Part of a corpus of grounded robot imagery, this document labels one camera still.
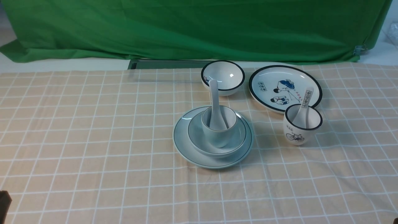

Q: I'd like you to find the light blue bowl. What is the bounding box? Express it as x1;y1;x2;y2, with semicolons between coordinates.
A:
188;111;248;158

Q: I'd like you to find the white printed spoon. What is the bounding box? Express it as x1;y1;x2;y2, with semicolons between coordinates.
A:
293;86;314;128

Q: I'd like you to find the green backdrop cloth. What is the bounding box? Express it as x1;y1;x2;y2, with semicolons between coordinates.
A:
1;0;391;65

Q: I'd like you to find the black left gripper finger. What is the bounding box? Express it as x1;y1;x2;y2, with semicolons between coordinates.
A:
0;190;12;218

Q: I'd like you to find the white illustrated plate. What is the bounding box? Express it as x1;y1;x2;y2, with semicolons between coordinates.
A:
248;65;323;114

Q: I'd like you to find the metal clamp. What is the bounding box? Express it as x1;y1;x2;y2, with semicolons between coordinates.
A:
353;44;369;56

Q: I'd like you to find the light blue plate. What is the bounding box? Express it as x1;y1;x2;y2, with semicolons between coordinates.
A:
173;106;254;169

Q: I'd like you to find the white bicycle cup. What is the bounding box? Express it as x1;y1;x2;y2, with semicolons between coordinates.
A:
283;104;323;146

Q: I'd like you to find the light blue cup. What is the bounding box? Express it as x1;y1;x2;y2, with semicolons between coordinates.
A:
201;106;238;148

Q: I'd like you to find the light blue spoon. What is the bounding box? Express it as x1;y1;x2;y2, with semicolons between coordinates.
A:
209;79;227;131

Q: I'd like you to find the white black-rimmed bowl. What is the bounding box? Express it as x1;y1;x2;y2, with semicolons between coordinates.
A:
201;60;245;96

